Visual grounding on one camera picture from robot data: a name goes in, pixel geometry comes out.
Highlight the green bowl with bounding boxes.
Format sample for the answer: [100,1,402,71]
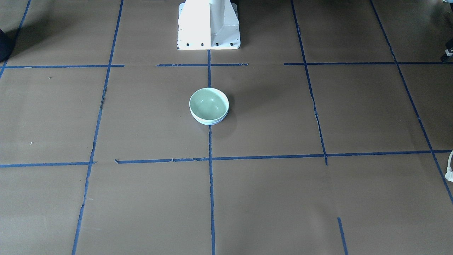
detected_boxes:
[189,87,229,112]

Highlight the blue bowl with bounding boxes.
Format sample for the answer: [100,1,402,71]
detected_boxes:
[190,110,229,125]

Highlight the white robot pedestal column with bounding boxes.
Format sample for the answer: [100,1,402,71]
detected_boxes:
[177,0,241,50]

